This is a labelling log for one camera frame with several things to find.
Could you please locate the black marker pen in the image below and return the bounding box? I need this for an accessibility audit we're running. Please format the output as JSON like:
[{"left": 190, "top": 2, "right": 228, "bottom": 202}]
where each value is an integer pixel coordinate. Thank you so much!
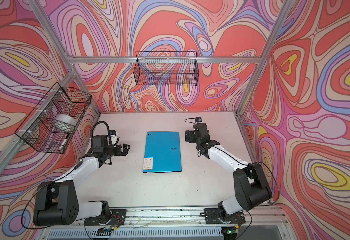
[{"left": 58, "top": 134, "right": 70, "bottom": 152}]

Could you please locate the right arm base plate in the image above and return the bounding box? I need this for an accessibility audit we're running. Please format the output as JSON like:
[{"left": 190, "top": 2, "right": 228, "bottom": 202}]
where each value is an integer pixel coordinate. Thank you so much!
[{"left": 200, "top": 208, "right": 246, "bottom": 226}]

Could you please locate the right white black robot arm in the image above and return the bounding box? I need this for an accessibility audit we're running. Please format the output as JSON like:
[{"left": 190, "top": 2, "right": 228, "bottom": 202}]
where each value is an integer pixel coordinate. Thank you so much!
[{"left": 185, "top": 123, "right": 273, "bottom": 215}]

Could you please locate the back black wire basket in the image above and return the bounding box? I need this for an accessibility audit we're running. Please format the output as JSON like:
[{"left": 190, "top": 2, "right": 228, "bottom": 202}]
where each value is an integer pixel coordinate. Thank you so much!
[{"left": 133, "top": 51, "right": 200, "bottom": 86}]

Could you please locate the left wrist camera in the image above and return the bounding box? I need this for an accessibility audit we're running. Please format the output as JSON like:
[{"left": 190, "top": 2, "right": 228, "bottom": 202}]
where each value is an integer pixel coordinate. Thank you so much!
[{"left": 108, "top": 130, "right": 119, "bottom": 146}]

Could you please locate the blue file folder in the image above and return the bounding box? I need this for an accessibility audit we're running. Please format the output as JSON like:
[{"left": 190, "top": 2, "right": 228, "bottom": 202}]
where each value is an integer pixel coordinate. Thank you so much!
[{"left": 142, "top": 132, "right": 182, "bottom": 174}]

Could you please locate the black wire basket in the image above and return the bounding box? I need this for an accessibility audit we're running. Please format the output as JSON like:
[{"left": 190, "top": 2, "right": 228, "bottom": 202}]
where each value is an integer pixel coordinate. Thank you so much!
[
  {"left": 15, "top": 83, "right": 92, "bottom": 154},
  {"left": 133, "top": 51, "right": 200, "bottom": 86}
]

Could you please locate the white bowl in basket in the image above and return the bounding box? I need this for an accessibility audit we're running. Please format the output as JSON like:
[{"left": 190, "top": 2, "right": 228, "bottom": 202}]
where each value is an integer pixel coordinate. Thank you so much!
[{"left": 52, "top": 114, "right": 77, "bottom": 130}]

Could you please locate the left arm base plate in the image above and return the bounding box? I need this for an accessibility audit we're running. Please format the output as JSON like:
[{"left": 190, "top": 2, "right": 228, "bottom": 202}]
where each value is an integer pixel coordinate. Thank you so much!
[{"left": 84, "top": 209, "right": 127, "bottom": 227}]

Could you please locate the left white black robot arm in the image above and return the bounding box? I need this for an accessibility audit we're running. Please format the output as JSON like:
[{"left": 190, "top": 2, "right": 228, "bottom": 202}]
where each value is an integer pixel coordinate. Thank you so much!
[{"left": 33, "top": 135, "right": 130, "bottom": 227}]

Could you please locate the left black wire basket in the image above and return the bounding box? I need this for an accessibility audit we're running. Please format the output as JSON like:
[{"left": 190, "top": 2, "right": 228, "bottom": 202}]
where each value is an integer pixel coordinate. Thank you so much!
[{"left": 15, "top": 83, "right": 92, "bottom": 154}]

